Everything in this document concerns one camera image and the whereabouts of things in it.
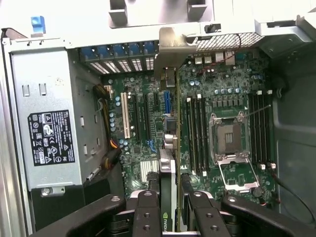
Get silver chipset heat sink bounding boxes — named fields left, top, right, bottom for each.
left=140, top=159, right=160, bottom=174

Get black RAM slot row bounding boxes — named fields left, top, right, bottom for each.
left=185, top=95, right=211, bottom=176
left=248, top=90, right=273, bottom=171

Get CPU socket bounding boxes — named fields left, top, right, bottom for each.
left=209, top=116, right=250, bottom=161

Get black plastic shroud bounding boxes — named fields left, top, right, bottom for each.
left=31, top=170, right=125, bottom=232

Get black expansion slot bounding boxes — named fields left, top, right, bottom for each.
left=132, top=93, right=142, bottom=139
left=144, top=93, right=153, bottom=139

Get white expansion slot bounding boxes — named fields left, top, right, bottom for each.
left=120, top=92, right=131, bottom=139

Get open black PC case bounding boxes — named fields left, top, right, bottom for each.
left=0, top=14, right=316, bottom=237

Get blue expansion slot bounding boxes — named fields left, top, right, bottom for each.
left=163, top=90, right=173, bottom=117

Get thin metal locking lever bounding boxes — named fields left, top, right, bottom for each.
left=246, top=104, right=272, bottom=117

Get green motherboard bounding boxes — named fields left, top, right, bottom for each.
left=100, top=48, right=281, bottom=209

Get grey power supply unit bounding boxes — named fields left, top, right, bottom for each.
left=9, top=46, right=83, bottom=192

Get blue card retention clip row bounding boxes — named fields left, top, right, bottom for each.
left=80, top=41, right=158, bottom=62

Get grey parts rack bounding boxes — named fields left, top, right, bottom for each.
left=108, top=0, right=214, bottom=28

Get blue case latch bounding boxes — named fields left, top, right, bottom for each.
left=31, top=16, right=45, bottom=35

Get thin black wire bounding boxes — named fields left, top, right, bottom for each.
left=269, top=167, right=316, bottom=223

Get yellow and black wire bundle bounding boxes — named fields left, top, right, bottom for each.
left=92, top=83, right=122, bottom=172

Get thin red wire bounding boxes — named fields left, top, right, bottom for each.
left=197, top=34, right=242, bottom=75

